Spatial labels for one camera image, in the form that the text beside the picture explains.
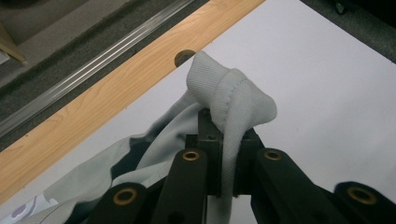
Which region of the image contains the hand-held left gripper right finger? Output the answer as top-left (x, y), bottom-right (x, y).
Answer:
top-left (233, 127), bottom-right (266, 198)

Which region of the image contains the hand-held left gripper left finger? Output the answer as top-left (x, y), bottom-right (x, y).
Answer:
top-left (185, 107), bottom-right (224, 198)

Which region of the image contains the light grey garment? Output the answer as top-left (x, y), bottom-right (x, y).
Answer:
top-left (8, 50), bottom-right (278, 224)

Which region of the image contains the dark round table grommet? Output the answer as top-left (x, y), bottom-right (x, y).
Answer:
top-left (174, 49), bottom-right (197, 68)

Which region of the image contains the light wooden board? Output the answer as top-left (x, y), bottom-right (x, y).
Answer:
top-left (0, 21), bottom-right (28, 66)

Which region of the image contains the metal floor rail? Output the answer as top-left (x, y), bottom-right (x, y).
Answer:
top-left (0, 0), bottom-right (196, 138)

